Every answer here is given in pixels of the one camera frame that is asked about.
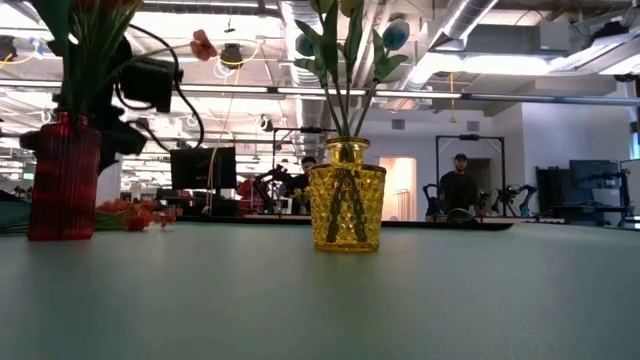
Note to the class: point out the orange artificial flower bunch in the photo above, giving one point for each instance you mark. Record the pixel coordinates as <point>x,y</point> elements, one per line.
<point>135,217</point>
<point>90,60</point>

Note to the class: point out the white artificial tulip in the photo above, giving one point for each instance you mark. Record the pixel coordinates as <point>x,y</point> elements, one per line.
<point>396,34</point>

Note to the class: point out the black background robot arm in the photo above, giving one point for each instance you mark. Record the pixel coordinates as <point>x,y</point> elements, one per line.
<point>270,180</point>

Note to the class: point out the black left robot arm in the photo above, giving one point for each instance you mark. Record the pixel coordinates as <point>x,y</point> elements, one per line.
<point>120,140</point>

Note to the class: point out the blue background robot arm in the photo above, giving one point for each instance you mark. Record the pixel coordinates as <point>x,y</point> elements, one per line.
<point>525,195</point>

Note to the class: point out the red ribbed glass vase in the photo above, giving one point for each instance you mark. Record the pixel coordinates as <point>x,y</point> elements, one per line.
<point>65,200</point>

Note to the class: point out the yellow glass vase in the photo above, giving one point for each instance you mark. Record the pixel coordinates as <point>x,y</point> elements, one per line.
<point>325,200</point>

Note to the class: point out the black monitor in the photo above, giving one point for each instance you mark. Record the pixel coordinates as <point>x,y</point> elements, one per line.
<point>200,167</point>

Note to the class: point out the person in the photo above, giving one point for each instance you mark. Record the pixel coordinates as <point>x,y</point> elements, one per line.
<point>457,190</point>
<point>302,185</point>

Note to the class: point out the teal table mat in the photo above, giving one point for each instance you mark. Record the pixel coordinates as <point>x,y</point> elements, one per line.
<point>320,300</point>

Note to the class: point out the desk with dark monitors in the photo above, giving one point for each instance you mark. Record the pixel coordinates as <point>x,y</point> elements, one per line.
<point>592,175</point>

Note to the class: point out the black overhead camera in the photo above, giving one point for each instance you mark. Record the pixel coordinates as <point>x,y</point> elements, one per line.
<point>231,56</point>

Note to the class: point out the black background rig frame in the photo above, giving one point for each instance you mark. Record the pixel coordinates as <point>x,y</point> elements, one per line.
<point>470,137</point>
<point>300,130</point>

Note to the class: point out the black aluminium table frame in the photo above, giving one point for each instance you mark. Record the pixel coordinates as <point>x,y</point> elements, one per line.
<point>450,226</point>

